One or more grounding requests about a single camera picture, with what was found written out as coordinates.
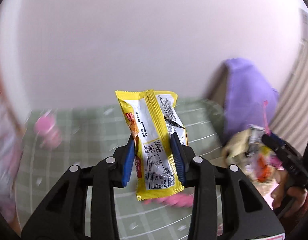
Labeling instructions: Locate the person's right forearm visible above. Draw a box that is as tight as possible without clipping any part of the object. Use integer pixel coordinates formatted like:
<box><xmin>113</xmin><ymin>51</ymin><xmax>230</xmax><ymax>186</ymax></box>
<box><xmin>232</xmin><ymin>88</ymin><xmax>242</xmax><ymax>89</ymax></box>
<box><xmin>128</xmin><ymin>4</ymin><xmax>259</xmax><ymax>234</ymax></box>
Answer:
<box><xmin>276</xmin><ymin>192</ymin><xmax>308</xmax><ymax>230</ymax></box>

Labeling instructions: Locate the yellow snack wrapper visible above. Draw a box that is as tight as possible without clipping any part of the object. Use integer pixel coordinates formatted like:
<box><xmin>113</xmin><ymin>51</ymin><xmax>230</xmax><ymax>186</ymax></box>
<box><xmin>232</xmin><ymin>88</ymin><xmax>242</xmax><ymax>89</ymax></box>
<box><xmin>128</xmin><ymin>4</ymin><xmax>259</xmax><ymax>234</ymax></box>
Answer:
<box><xmin>115</xmin><ymin>89</ymin><xmax>188</xmax><ymax>202</ymax></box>

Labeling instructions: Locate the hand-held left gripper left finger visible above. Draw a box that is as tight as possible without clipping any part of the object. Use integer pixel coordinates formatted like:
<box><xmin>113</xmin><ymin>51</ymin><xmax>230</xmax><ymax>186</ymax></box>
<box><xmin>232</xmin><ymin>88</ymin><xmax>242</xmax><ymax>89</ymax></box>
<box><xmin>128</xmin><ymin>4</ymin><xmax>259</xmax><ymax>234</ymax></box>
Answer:
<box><xmin>20</xmin><ymin>134</ymin><xmax>136</xmax><ymax>240</ymax></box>

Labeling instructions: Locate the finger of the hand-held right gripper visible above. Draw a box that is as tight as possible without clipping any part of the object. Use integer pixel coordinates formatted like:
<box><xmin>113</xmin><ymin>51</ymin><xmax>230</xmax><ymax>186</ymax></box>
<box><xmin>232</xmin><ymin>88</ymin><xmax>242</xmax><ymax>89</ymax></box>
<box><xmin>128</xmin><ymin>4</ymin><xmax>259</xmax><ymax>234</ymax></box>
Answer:
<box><xmin>261</xmin><ymin>132</ymin><xmax>287</xmax><ymax>155</ymax></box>

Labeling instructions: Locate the pink small bottle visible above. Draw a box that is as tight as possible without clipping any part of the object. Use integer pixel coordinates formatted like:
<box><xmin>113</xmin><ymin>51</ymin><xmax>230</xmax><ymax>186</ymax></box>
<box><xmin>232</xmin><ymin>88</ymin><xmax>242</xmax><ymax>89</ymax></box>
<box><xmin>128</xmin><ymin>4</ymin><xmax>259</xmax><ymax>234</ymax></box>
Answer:
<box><xmin>34</xmin><ymin>114</ymin><xmax>62</xmax><ymax>148</ymax></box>

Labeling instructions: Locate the pink wrapper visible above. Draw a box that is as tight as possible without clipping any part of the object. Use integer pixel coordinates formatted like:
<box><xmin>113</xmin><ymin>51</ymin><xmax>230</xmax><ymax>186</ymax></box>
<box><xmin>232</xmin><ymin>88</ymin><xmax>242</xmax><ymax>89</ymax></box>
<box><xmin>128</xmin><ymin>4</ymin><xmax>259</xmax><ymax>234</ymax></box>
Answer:
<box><xmin>144</xmin><ymin>194</ymin><xmax>194</xmax><ymax>208</ymax></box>

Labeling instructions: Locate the yellow plastic bag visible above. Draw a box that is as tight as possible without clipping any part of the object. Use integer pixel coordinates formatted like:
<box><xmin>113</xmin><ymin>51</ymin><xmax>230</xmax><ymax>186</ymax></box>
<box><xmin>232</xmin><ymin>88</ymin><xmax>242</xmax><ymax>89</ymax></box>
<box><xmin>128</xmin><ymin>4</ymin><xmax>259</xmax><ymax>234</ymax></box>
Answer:
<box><xmin>223</xmin><ymin>125</ymin><xmax>284</xmax><ymax>193</ymax></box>

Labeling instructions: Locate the person's right hand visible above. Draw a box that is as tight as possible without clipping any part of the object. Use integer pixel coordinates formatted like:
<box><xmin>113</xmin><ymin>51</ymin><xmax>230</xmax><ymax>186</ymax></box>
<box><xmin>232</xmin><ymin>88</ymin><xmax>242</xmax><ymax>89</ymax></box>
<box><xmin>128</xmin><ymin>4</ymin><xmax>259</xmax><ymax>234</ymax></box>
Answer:
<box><xmin>271</xmin><ymin>177</ymin><xmax>307</xmax><ymax>213</ymax></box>

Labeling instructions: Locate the purple pillow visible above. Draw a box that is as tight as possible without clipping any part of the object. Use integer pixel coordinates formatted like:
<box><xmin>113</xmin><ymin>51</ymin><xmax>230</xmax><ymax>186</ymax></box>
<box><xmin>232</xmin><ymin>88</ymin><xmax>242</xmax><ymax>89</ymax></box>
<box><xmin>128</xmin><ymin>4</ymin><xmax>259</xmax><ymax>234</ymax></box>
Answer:
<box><xmin>223</xmin><ymin>58</ymin><xmax>279</xmax><ymax>143</ymax></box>

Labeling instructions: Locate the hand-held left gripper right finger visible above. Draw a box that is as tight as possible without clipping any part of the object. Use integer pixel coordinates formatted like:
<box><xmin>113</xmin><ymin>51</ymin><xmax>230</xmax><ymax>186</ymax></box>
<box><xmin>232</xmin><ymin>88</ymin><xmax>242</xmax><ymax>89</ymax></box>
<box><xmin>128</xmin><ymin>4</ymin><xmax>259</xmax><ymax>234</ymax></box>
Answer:
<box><xmin>170</xmin><ymin>133</ymin><xmax>286</xmax><ymax>240</ymax></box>

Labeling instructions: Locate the striped curtain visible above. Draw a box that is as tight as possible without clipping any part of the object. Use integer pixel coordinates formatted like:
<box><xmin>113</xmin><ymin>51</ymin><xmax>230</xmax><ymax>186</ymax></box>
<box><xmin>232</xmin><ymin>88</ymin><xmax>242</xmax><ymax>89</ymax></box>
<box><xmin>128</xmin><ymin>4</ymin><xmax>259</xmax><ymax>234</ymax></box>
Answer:
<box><xmin>269</xmin><ymin>42</ymin><xmax>308</xmax><ymax>135</ymax></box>

